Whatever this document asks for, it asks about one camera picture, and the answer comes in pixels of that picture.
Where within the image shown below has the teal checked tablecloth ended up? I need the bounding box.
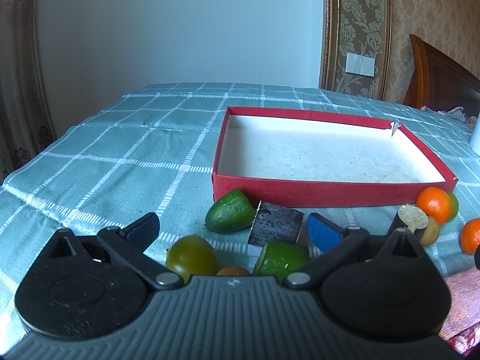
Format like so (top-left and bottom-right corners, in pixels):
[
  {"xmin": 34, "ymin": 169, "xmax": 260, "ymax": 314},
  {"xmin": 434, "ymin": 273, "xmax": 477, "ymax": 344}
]
[{"xmin": 1, "ymin": 83, "xmax": 479, "ymax": 351}]

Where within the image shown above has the wooden headboard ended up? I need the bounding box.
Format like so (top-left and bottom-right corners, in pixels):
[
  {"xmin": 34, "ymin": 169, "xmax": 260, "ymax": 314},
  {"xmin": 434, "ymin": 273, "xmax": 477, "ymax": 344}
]
[{"xmin": 403, "ymin": 34, "xmax": 480, "ymax": 116}]

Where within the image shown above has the pink cloth on bed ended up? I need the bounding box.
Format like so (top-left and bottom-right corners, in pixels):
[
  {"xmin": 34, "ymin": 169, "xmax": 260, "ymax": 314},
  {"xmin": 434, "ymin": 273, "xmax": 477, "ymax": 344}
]
[{"xmin": 436, "ymin": 106, "xmax": 477, "ymax": 128}]

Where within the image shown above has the green cucumber end piece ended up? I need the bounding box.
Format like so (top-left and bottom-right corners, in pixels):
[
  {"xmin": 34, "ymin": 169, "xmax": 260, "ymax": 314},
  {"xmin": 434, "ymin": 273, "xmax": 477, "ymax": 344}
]
[{"xmin": 205, "ymin": 189, "xmax": 256, "ymax": 234}]

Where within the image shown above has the red shallow cardboard box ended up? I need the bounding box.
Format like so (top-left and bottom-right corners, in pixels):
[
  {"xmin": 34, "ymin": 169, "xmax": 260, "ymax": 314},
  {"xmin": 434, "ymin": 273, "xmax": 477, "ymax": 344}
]
[{"xmin": 211, "ymin": 106, "xmax": 458, "ymax": 208}]

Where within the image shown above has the dark eggplant chunk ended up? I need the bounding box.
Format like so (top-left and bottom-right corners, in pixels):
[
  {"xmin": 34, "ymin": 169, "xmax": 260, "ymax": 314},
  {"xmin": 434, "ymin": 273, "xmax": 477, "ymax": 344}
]
[{"xmin": 247, "ymin": 201, "xmax": 304, "ymax": 246}]

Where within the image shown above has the orange mandarin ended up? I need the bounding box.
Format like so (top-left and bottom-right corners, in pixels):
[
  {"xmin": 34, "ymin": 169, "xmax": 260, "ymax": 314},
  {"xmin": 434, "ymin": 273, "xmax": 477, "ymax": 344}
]
[
  {"xmin": 415, "ymin": 187, "xmax": 451, "ymax": 225},
  {"xmin": 460, "ymin": 218, "xmax": 480, "ymax": 254}
]

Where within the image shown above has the pink towel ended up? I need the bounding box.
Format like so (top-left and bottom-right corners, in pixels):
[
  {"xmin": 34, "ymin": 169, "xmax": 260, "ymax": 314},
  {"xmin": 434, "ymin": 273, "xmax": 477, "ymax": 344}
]
[{"xmin": 439, "ymin": 267, "xmax": 480, "ymax": 355}]

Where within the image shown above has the gold wallpaper frame moulding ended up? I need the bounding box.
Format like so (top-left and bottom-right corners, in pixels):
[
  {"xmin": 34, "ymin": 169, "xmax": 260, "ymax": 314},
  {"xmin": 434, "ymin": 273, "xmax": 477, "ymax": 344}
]
[{"xmin": 318, "ymin": 0, "xmax": 393, "ymax": 103}]

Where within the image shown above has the white electric kettle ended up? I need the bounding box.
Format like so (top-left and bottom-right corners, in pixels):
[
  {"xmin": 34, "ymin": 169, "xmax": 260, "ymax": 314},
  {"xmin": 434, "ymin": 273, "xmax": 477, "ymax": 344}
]
[{"xmin": 469, "ymin": 115, "xmax": 480, "ymax": 156}]

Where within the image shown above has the split eggplant chunk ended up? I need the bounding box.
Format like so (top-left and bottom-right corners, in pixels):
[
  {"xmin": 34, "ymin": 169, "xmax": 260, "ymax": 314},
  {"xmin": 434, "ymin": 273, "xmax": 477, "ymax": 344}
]
[{"xmin": 386, "ymin": 205, "xmax": 429, "ymax": 239}]

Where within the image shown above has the white wall switch panel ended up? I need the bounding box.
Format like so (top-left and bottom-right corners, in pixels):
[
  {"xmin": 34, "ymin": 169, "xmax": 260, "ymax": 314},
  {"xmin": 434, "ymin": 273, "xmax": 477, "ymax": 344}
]
[{"xmin": 345, "ymin": 52, "xmax": 375, "ymax": 77}]

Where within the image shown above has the small brown longan fruit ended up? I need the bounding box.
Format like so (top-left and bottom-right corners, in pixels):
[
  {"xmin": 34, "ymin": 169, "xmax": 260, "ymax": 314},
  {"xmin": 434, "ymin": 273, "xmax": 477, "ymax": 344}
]
[{"xmin": 216, "ymin": 266, "xmax": 251, "ymax": 276}]

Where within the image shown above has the brown kiwi fruit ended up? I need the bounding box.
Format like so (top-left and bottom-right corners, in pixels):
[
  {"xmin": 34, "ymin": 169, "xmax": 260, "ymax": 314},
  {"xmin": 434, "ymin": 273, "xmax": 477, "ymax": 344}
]
[{"xmin": 419, "ymin": 216, "xmax": 440, "ymax": 247}]

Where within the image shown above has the green tomato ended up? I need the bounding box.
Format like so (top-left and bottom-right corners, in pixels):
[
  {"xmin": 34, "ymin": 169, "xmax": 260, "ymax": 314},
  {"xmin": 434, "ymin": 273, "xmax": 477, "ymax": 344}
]
[
  {"xmin": 165, "ymin": 235, "xmax": 220, "ymax": 283},
  {"xmin": 448, "ymin": 192, "xmax": 459, "ymax": 221}
]

